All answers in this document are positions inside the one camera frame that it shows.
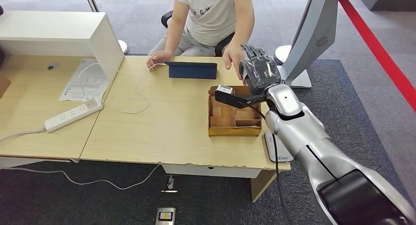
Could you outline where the person's left hand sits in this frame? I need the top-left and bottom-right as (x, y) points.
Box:
(222, 42), (246, 80)

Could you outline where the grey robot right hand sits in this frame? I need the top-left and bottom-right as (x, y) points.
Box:
(239, 43), (282, 97)

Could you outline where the person's right hand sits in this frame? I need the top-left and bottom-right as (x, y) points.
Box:
(146, 51), (175, 72)

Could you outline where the wooden compartment box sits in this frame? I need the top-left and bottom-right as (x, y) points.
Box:
(208, 85), (262, 138)

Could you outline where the person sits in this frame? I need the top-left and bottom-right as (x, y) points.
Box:
(146, 0), (256, 81)

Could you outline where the grey card reader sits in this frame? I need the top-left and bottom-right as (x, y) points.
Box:
(263, 131), (294, 163)

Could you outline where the black office chair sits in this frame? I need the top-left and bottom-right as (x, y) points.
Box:
(160, 9), (236, 57)

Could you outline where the round white stand base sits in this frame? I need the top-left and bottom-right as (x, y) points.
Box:
(274, 45), (293, 65)

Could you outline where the dark blue tablet case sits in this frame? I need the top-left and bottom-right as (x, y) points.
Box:
(165, 61), (218, 80)

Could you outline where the silver kiosk stand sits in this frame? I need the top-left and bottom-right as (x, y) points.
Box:
(276, 0), (364, 89)

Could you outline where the light wood desk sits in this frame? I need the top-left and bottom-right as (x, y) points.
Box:
(80, 55), (292, 204)
(0, 53), (126, 168)

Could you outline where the white charger plug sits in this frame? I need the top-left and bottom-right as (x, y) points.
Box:
(85, 97), (102, 109)

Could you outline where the metal pole with round base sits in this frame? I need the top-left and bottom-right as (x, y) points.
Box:
(82, 0), (130, 55)

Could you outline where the printed paper sheet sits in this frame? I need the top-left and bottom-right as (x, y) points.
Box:
(59, 58), (111, 102)

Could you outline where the white power strip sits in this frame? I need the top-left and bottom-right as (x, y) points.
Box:
(44, 97), (104, 133)

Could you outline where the white desk shelf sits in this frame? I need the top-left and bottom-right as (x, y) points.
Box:
(0, 10), (126, 84)

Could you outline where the floor outlet plug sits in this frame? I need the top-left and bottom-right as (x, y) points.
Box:
(161, 175), (179, 194)

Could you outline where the dark grey floor mat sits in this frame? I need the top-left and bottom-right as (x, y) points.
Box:
(0, 58), (404, 225)

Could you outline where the dark platform with light strip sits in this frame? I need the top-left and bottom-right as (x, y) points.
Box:
(357, 0), (416, 12)

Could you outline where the brown cardboard piece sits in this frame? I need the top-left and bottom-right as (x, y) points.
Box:
(0, 75), (12, 99)

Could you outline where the silver floor socket box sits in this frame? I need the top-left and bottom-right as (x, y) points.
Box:
(155, 207), (176, 225)

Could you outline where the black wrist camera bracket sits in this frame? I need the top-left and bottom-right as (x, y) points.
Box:
(214, 84), (270, 110)

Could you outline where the thin white charging cable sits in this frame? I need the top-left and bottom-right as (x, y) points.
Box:
(78, 62), (168, 115)

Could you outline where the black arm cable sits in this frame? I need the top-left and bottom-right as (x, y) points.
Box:
(248, 103), (295, 225)

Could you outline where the white floor cable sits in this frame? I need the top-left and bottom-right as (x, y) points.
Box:
(0, 164), (162, 191)

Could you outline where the white power strip cord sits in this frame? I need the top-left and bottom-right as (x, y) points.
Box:
(0, 128), (47, 144)

